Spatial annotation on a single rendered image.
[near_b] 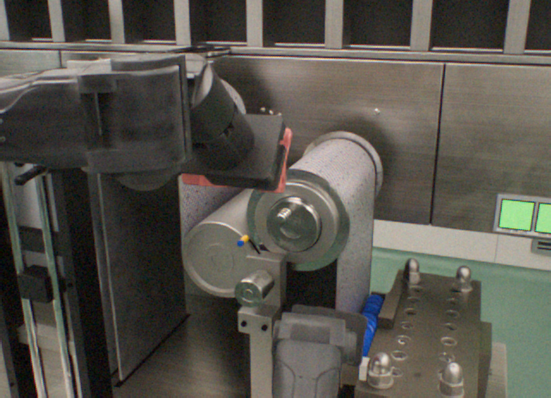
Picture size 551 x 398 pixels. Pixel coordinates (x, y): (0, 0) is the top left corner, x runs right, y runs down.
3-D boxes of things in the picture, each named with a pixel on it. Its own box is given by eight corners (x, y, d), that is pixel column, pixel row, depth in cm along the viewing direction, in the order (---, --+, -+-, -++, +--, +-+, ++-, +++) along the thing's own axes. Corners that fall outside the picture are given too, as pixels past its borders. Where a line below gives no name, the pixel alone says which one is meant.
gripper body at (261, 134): (274, 187, 53) (249, 152, 46) (177, 177, 56) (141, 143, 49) (288, 125, 55) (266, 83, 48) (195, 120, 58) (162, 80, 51)
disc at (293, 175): (250, 265, 82) (243, 166, 78) (250, 264, 83) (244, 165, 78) (349, 276, 77) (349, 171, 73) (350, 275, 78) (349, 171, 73)
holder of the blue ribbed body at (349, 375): (339, 388, 84) (341, 360, 83) (369, 314, 104) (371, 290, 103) (361, 393, 83) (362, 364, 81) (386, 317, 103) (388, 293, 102)
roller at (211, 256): (183, 289, 87) (179, 217, 83) (247, 231, 110) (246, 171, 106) (256, 303, 83) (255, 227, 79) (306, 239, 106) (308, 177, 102)
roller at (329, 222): (256, 258, 80) (251, 181, 77) (310, 202, 103) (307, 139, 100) (336, 267, 76) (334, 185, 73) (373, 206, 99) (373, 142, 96)
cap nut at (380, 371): (364, 386, 78) (366, 358, 77) (369, 370, 82) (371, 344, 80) (391, 391, 77) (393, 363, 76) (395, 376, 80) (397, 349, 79)
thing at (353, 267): (332, 368, 83) (337, 254, 77) (365, 295, 104) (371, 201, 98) (336, 369, 83) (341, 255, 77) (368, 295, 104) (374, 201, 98)
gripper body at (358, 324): (362, 366, 74) (352, 371, 67) (288, 351, 77) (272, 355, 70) (368, 316, 75) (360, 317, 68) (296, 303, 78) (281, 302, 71)
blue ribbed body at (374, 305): (338, 375, 84) (339, 355, 83) (367, 306, 103) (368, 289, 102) (362, 379, 83) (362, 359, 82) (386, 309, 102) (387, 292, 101)
